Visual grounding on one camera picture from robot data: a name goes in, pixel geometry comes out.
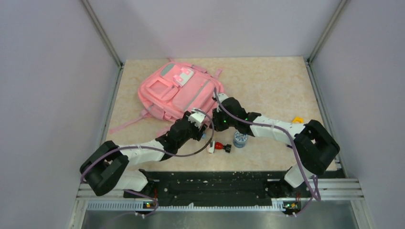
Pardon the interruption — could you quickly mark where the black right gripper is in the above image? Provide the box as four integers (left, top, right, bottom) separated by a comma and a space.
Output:
210, 107, 237, 133

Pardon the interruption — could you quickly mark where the pink student backpack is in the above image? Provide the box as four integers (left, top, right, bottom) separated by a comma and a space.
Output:
109, 59, 224, 134

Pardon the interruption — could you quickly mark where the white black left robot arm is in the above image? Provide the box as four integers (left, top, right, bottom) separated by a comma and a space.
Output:
79, 111, 210, 197

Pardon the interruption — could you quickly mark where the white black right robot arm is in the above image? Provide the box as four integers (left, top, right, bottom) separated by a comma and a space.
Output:
212, 97, 340, 197

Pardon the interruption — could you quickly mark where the red black stamp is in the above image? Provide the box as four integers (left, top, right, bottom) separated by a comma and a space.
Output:
214, 142, 232, 153

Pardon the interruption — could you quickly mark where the blue slime jar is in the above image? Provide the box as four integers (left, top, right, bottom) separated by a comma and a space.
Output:
233, 131, 248, 148

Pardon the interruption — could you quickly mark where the yellow triangular toy block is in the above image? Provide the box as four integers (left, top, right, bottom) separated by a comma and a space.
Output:
292, 116, 304, 124

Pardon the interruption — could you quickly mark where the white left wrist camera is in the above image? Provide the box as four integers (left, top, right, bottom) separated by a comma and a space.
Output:
188, 108, 206, 129

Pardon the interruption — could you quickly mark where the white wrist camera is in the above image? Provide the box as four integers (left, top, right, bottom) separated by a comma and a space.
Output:
188, 108, 206, 129
215, 93, 229, 104

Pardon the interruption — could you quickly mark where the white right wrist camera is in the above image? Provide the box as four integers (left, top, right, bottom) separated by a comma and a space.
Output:
215, 93, 229, 104

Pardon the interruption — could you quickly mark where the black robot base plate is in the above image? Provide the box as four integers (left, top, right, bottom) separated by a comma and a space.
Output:
140, 171, 311, 207

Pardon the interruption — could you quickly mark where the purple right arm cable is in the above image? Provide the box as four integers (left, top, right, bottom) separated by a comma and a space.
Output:
213, 87, 322, 217

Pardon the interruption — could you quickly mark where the aluminium frame rail left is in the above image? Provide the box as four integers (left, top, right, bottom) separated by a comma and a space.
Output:
80, 0, 123, 148

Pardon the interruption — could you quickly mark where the aluminium frame rail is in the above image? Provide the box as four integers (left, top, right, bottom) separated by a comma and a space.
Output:
80, 0, 123, 148
306, 0, 356, 178

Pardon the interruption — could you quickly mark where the aluminium frame rail right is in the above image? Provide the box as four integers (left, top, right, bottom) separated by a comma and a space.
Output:
306, 0, 356, 178

